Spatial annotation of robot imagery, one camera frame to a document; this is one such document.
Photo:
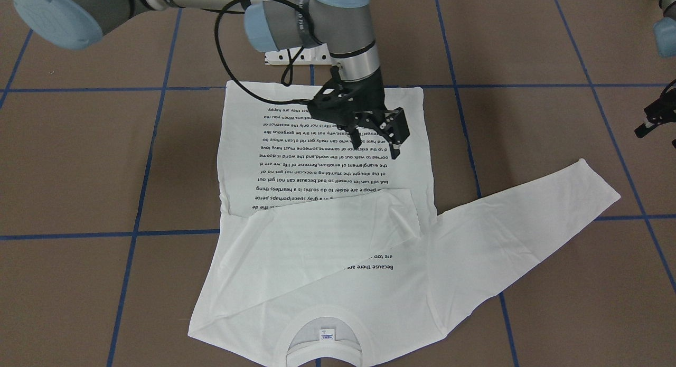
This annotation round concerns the white long-sleeve printed shirt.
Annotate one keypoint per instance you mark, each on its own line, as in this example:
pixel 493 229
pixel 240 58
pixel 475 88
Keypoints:
pixel 326 251

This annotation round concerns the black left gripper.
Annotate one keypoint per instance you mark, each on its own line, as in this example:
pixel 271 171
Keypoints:
pixel 659 112

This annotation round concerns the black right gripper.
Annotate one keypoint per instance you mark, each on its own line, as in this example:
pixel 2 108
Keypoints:
pixel 371 99

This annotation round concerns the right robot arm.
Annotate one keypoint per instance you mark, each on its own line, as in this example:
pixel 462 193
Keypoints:
pixel 345 26

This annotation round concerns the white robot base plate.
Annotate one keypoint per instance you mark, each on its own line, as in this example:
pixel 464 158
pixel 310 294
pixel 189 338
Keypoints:
pixel 316 56

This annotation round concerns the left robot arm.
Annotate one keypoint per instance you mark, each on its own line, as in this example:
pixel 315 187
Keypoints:
pixel 664 31

